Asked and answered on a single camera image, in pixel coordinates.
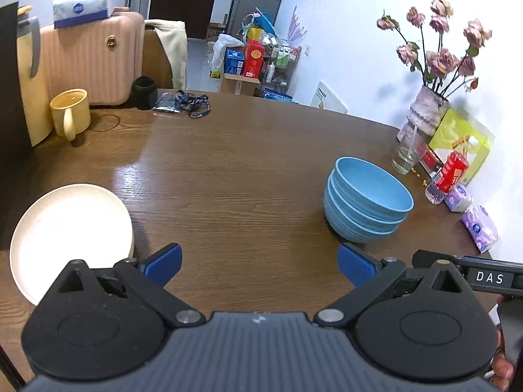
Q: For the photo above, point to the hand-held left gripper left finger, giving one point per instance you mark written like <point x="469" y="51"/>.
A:
<point x="165" y="265"/>

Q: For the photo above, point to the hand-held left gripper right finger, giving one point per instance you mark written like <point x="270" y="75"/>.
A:
<point x="355" y="265"/>

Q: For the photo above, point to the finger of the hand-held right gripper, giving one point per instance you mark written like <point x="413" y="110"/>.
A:
<point x="425" y="258"/>
<point x="490" y="260"/>

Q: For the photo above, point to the cream plate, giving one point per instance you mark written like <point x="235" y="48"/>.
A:
<point x="69" y="232"/>
<point x="133" y="241"/>
<point x="131" y="256"/>

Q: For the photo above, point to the blue bowl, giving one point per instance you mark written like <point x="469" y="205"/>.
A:
<point x="343" y="203"/>
<point x="351" y="228"/>
<point x="367" y="183"/>

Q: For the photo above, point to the person's right hand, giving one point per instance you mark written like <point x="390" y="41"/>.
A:
<point x="502" y="369"/>

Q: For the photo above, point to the large purple tissue pack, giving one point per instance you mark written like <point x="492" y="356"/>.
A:
<point x="480" y="226"/>

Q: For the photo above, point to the small yellow crumbs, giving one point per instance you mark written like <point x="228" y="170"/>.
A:
<point x="425" y="181"/>

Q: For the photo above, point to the red label water bottle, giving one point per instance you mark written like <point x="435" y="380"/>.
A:
<point x="453" y="169"/>

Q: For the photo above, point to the clear drinking glass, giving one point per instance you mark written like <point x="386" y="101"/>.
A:
<point x="404" y="163"/>

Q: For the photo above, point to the small red box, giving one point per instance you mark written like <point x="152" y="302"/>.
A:
<point x="431" y="161"/>

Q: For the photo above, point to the clear straw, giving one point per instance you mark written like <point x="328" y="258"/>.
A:
<point x="412" y="141"/>

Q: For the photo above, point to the yellow-green box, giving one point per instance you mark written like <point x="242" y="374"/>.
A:
<point x="453" y="130"/>

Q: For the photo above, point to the thin rubber band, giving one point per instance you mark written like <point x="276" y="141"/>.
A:
<point x="120" y="121"/>

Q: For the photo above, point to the dark foil packet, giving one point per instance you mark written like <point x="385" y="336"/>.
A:
<point x="165" y="103"/>

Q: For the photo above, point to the white flat panel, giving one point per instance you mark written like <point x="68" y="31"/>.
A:
<point x="329" y="98"/>

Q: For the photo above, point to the black cup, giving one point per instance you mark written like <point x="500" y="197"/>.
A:
<point x="144" y="92"/>

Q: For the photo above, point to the yellow mug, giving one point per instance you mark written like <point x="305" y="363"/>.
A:
<point x="77" y="110"/>

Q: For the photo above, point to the flat blue pack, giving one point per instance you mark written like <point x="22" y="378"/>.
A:
<point x="278" y="95"/>

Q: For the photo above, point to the wooden chair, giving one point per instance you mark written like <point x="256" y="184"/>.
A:
<point x="153" y="61"/>

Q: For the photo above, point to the beige cloth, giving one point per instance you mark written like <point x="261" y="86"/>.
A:
<point x="173" y="49"/>

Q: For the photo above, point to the blue box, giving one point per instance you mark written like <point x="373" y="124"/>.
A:
<point x="233" y="59"/>

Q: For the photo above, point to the pink suitcase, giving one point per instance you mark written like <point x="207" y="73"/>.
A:
<point x="90" y="61"/>

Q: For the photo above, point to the metal storage cart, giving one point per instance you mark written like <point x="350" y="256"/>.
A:
<point x="282" y="55"/>

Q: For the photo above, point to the white plastic bag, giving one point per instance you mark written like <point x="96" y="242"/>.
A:
<point x="220" y="47"/>

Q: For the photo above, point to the black paper bag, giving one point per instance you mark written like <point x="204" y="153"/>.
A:
<point x="10" y="90"/>

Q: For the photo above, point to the small cardboard box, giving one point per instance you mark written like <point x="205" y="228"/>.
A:
<point x="214" y="30"/>

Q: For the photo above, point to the yellow packet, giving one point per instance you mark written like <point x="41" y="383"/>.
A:
<point x="255" y="32"/>

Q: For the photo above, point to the dark entrance door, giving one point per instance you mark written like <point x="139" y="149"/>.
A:
<point x="179" y="12"/>

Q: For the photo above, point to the blue plastic bag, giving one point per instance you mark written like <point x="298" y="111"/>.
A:
<point x="265" y="22"/>

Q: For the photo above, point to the white and blue tissue pack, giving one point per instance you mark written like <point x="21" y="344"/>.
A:
<point x="81" y="4"/>

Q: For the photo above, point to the white wall socket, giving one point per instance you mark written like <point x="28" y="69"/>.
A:
<point x="309" y="49"/>

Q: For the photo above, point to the purple wall sticker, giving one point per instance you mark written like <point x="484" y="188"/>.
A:
<point x="296" y="28"/>

